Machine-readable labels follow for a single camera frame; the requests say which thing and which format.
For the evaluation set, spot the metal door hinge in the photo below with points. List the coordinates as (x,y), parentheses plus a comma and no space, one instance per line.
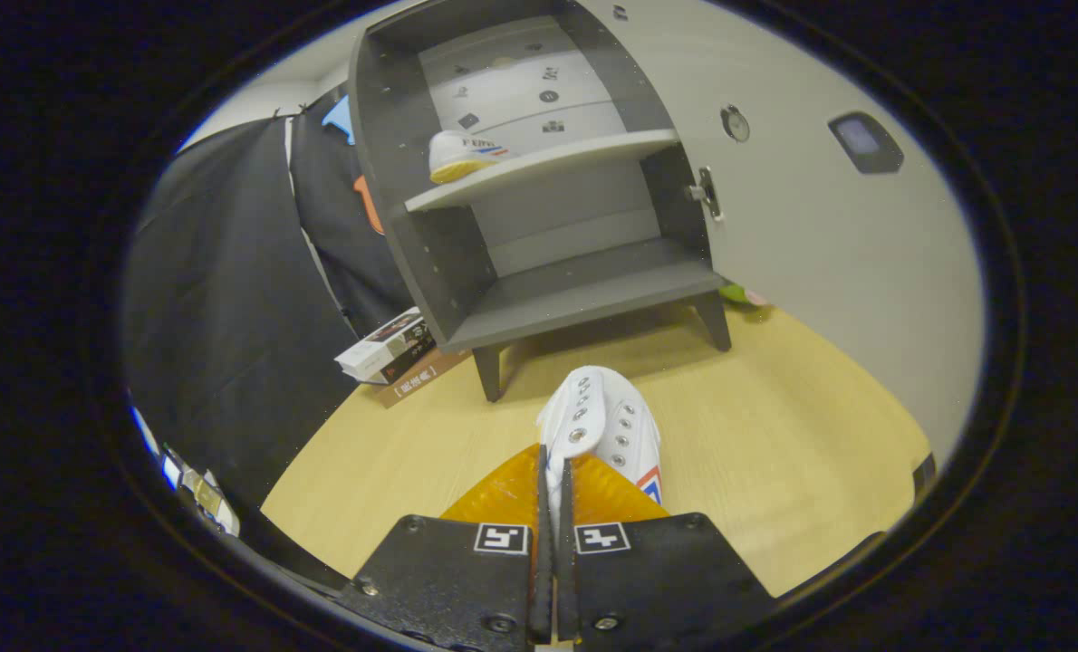
(707,192)

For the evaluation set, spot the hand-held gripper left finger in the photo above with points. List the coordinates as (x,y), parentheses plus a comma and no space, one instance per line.
(448,580)

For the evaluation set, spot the black backdrop cloth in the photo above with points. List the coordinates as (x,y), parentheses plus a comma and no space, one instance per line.
(222,317)

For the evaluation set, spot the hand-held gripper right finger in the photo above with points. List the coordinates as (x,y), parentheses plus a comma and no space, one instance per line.
(666,580)

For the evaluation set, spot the light grey shoe cabinet door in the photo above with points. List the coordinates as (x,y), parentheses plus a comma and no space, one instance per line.
(820,254)

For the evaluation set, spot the brown book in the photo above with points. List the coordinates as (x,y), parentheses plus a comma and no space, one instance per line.
(430,373)

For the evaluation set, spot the white lace-up shoe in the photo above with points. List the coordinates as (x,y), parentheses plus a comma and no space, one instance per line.
(602,417)

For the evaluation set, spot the black book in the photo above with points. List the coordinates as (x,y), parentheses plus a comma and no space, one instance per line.
(412,351)

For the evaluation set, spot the small black block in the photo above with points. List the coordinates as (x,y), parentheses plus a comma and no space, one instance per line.
(925,473)

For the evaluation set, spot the grey shoe cabinet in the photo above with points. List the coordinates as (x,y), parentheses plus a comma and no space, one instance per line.
(575,290)

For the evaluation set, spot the white shoe with yellow sole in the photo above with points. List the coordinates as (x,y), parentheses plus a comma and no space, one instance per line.
(457,154)

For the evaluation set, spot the pink and green plush toy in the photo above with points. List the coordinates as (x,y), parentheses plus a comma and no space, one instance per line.
(736,293)

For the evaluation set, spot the pile of colourful small items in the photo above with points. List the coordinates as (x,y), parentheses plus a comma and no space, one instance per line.
(190,484)

